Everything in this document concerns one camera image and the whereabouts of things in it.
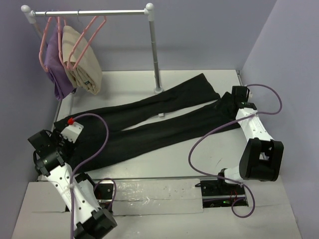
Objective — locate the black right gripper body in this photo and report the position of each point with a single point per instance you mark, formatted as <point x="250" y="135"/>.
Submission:
<point x="233" y="101"/>

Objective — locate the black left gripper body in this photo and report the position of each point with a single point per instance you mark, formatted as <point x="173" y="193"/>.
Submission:
<point x="69" y="147"/>

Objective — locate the black trousers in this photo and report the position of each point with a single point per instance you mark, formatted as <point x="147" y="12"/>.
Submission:
<point x="115" y="134"/>

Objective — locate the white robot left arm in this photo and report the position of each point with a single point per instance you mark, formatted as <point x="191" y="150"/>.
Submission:
<point x="51" y="155"/>

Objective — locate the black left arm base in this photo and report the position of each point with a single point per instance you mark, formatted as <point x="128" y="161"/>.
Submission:
<point x="104" y="191"/>

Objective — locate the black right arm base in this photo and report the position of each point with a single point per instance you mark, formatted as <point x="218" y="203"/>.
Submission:
<point x="217" y="193"/>

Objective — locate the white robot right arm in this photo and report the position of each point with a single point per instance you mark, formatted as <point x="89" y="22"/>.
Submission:
<point x="262" y="156"/>

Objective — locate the beige folded trousers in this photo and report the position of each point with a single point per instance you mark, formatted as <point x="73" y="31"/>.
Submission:
<point x="88" y="73"/>

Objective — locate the pink hanger with purple cloth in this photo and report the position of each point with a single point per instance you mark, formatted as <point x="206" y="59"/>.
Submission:
<point x="43" y="41"/>

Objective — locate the pink hanger with beige trousers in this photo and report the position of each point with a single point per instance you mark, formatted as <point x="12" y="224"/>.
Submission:
<point x="60" y="33"/>

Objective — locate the purple folded cloth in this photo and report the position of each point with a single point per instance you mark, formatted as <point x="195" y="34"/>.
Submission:
<point x="56" y="72"/>

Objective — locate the white cardboard cover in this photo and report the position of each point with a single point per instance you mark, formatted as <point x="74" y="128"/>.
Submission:
<point x="42" y="216"/>

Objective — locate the silver tape patch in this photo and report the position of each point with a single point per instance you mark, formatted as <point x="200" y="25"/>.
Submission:
<point x="157" y="197"/>

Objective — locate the white metal clothes rack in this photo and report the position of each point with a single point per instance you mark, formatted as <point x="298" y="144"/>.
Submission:
<point x="149" y="11"/>

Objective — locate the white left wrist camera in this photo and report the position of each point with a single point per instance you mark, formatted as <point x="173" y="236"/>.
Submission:
<point x="72" y="132"/>

